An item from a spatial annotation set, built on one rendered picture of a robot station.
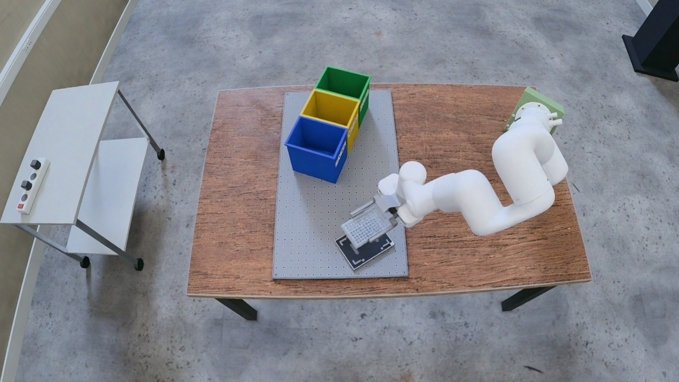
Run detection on yellow open-top bin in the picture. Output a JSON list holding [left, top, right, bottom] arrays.
[[300, 89, 360, 155]]

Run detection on green open-top bin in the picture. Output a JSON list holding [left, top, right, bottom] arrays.
[[314, 65, 371, 128]]

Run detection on blue bin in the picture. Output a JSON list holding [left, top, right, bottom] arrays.
[[284, 115, 348, 184]]

